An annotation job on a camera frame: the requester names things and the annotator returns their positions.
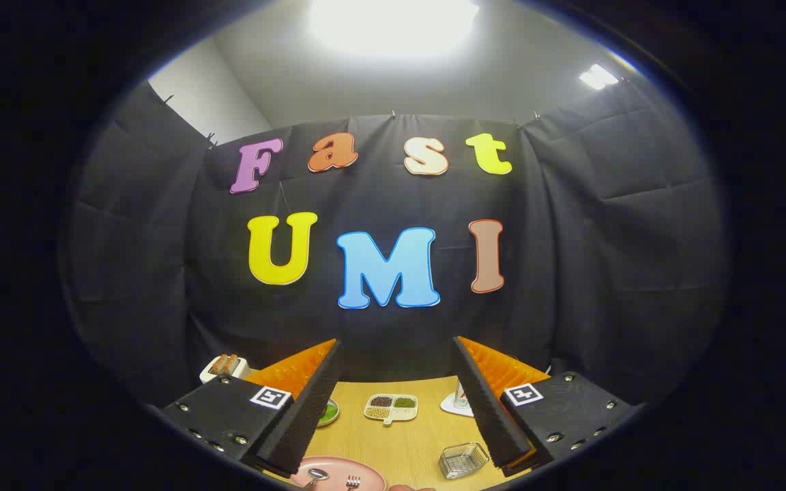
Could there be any white toaster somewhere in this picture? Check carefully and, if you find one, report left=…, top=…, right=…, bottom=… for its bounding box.
left=200, top=355, right=250, bottom=384

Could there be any metal wire basket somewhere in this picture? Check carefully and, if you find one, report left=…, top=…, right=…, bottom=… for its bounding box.
left=438, top=442, right=490, bottom=479

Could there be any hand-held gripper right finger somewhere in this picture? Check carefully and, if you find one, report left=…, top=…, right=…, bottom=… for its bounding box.
left=452, top=336, right=645, bottom=478

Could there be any white square coaster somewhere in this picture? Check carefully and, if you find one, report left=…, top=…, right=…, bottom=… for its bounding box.
left=440, top=394, right=474, bottom=417

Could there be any white divided bean dish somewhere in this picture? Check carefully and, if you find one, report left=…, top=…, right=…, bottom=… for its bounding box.
left=364, top=393, right=419, bottom=426

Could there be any small ceiling light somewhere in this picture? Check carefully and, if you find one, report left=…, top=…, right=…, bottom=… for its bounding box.
left=579, top=63, right=620, bottom=91

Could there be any large ceiling light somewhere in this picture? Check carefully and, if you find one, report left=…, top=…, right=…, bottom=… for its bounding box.
left=308, top=0, right=481, bottom=59

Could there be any pink round plate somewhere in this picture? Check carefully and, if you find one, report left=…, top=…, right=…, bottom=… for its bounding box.
left=289, top=456, right=387, bottom=491

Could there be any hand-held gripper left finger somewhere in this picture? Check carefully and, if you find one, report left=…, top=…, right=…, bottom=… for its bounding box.
left=161, top=339, right=343, bottom=478

